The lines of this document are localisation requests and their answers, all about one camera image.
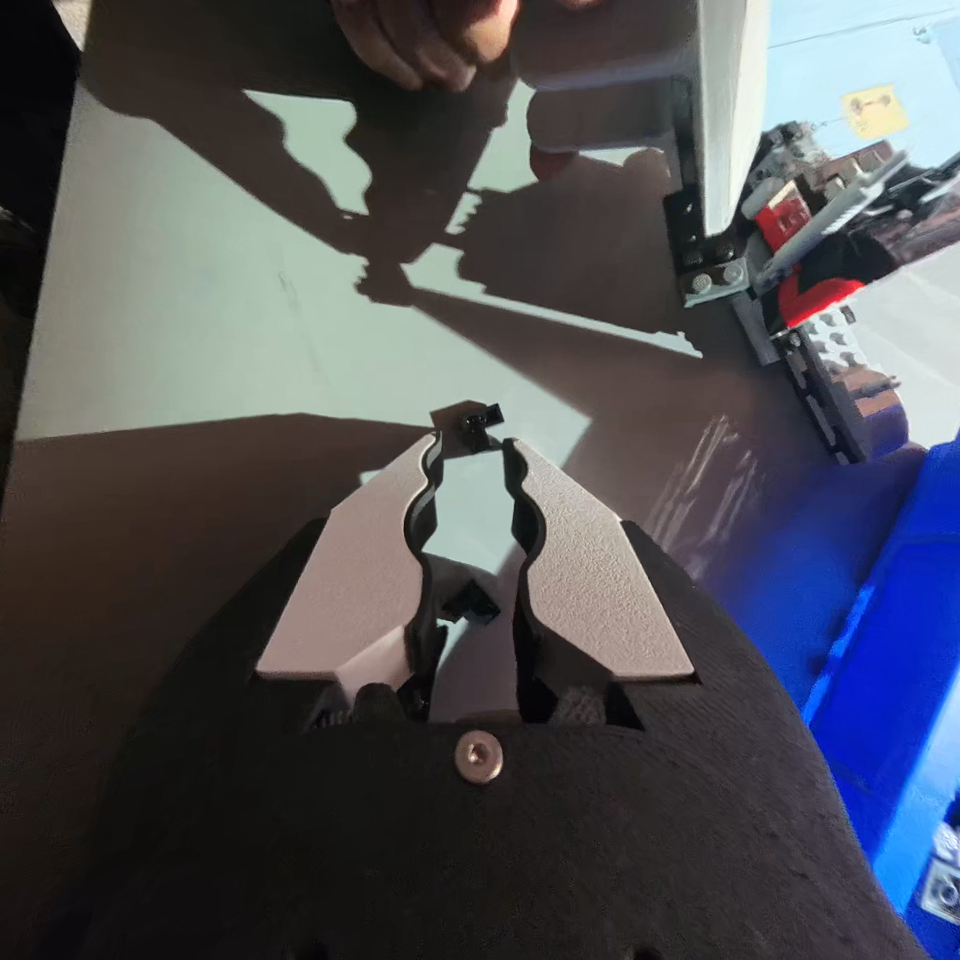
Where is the small black corner brick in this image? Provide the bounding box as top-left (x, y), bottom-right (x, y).
top-left (441, 579), bottom-right (502, 625)

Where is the toy brick truck model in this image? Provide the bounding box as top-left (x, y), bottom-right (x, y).
top-left (738, 123), bottom-right (960, 466)

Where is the light blue instruction booklet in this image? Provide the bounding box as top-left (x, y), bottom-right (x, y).
top-left (765, 0), bottom-right (960, 196)

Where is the person's left hand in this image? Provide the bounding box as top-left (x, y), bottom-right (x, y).
top-left (330, 0), bottom-right (579, 181)

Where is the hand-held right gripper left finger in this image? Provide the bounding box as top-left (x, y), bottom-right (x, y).
top-left (253, 433), bottom-right (444, 708)

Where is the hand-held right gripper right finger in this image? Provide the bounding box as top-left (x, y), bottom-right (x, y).
top-left (501, 437), bottom-right (696, 689)

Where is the blue plastic bin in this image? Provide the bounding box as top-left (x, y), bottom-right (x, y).
top-left (798, 438), bottom-right (960, 960)

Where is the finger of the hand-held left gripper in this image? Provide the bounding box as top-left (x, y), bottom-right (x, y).
top-left (525, 82), bottom-right (680, 155)
top-left (517, 0), bottom-right (774, 256)

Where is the black jacket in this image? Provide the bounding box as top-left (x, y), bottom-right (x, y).
top-left (0, 0), bottom-right (84, 481)

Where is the small dark brick piece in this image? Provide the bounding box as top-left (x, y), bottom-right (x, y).
top-left (452, 402), bottom-right (506, 455)

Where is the pile of mixed toy bricks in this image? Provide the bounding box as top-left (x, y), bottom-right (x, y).
top-left (918, 821), bottom-right (960, 927)

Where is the black studded brick plate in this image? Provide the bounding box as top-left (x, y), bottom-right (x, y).
top-left (663, 183), bottom-right (751, 286)

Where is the light grey brick plate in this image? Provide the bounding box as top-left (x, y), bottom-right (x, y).
top-left (678, 258), bottom-right (751, 309)

